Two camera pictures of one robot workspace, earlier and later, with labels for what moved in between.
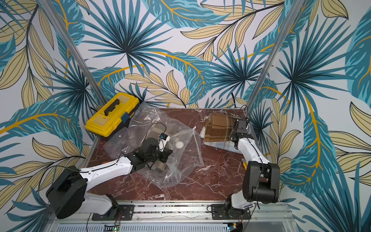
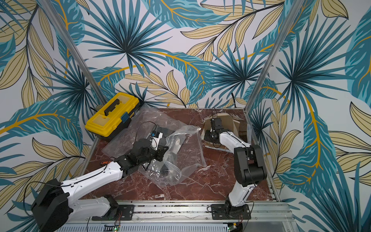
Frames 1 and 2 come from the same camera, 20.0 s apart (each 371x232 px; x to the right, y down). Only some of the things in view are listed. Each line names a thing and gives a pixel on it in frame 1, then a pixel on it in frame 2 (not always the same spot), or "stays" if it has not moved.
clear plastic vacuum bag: (146, 122) stays
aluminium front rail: (182, 216) stays
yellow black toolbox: (113, 116) stays
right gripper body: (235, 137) to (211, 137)
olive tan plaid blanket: (160, 166) to (228, 123)
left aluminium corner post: (56, 18) stays
